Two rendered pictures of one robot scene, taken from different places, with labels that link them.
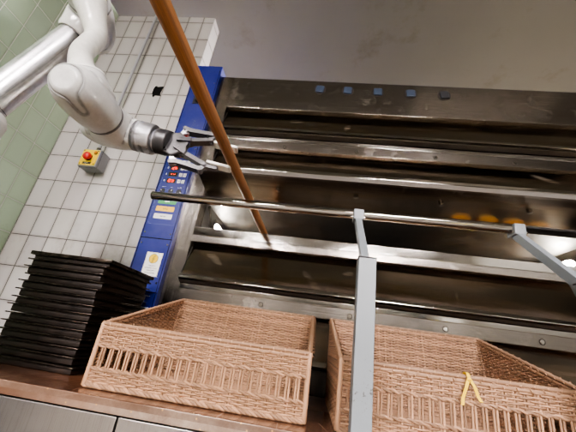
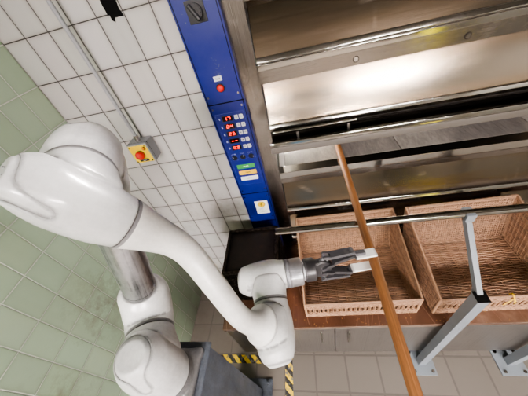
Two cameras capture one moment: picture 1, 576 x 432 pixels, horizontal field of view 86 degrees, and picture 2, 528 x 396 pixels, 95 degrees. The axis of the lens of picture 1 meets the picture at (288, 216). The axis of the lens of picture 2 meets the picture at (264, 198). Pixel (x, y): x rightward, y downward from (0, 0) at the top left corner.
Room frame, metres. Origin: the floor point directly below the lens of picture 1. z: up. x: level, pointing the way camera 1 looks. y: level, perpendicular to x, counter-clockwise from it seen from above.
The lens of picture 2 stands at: (0.37, 0.42, 1.96)
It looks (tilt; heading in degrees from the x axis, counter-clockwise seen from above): 43 degrees down; 6
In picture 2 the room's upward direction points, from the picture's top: 16 degrees counter-clockwise
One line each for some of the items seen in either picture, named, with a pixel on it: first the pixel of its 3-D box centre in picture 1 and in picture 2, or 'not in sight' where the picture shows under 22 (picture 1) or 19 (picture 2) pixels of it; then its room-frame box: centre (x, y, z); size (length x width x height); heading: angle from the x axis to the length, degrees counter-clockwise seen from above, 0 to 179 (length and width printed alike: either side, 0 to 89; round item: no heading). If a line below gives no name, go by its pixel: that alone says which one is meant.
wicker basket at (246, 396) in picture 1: (225, 342); (350, 260); (1.07, 0.14, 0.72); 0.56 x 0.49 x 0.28; 83
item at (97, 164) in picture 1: (93, 160); (144, 149); (1.41, 1.02, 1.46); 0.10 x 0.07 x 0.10; 83
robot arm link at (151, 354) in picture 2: not in sight; (150, 361); (0.61, 0.93, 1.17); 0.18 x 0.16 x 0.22; 19
